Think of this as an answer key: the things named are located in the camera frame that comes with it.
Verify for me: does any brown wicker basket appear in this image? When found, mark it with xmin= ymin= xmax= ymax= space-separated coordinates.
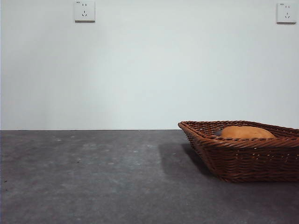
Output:
xmin=178 ymin=120 xmax=299 ymax=183

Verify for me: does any white wall socket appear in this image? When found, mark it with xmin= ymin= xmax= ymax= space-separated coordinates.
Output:
xmin=276 ymin=2 xmax=294 ymax=24
xmin=74 ymin=0 xmax=96 ymax=23

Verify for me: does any brown potato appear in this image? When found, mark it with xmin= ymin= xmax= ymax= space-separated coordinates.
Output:
xmin=219 ymin=126 xmax=276 ymax=139

